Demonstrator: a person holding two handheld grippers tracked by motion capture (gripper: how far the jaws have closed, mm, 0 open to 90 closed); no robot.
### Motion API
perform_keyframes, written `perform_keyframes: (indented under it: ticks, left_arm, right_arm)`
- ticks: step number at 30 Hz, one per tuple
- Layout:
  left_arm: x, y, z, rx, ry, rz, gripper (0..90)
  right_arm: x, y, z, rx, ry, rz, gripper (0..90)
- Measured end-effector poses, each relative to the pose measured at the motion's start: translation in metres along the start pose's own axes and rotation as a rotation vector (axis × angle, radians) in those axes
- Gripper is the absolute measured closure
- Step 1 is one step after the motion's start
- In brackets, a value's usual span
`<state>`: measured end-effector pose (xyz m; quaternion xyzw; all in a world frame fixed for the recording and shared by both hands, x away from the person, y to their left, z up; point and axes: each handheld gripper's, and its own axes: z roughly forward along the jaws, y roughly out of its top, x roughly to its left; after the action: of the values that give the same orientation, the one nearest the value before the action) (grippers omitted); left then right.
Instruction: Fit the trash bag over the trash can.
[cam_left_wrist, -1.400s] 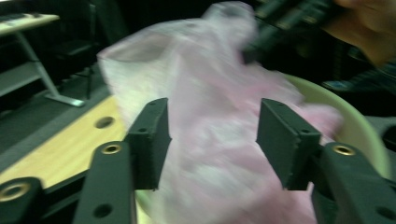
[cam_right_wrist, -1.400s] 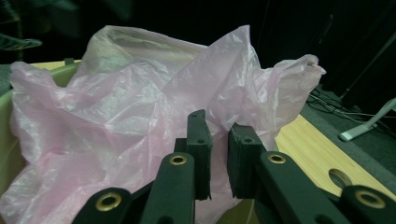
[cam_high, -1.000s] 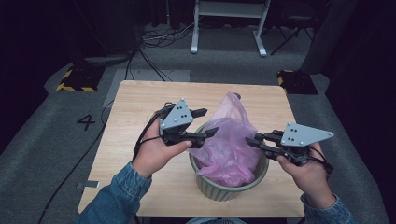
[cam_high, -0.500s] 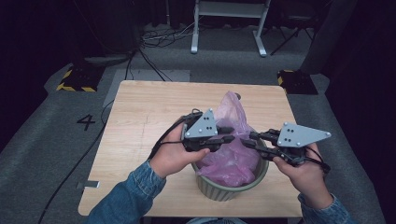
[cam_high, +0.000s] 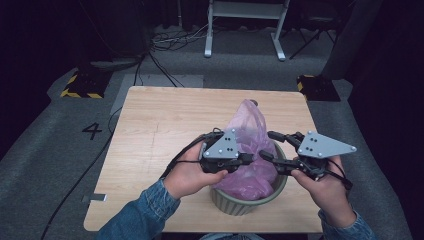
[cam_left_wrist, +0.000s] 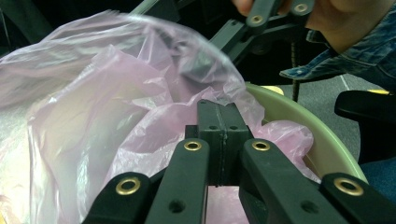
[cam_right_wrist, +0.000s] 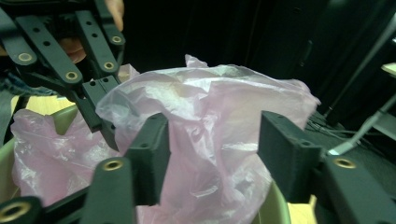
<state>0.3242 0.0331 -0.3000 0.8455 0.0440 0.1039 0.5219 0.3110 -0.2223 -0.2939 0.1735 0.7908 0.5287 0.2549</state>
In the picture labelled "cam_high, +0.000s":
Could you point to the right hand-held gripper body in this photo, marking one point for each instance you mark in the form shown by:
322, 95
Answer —
320, 148

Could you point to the pink plastic bag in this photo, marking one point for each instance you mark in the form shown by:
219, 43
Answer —
253, 126

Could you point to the dark floor stand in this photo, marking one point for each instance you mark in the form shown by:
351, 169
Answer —
113, 40

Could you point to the green plastic bucket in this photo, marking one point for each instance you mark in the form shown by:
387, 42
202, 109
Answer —
233, 205

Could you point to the black tripod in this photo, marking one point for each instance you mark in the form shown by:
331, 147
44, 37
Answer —
315, 36

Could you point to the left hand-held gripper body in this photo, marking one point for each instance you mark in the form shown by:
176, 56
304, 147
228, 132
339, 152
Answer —
222, 148

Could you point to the person's right hand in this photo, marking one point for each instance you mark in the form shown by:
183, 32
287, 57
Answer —
328, 196

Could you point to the white metal stand frame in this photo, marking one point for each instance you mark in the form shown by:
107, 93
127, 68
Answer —
245, 10

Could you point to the black yellow striped base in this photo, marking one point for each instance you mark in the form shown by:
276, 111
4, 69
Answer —
320, 88
86, 85

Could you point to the dark round table grommet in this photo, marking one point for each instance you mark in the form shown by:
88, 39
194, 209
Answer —
254, 101

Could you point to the grey curtain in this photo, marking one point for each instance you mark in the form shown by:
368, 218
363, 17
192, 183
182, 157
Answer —
350, 36

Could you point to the grey tape piece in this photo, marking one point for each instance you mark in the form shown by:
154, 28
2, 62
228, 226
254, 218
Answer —
94, 198

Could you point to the person's left hand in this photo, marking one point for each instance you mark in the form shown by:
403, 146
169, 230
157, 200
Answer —
190, 176

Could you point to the person's legs in jeans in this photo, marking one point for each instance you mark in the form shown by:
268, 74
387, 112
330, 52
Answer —
230, 237

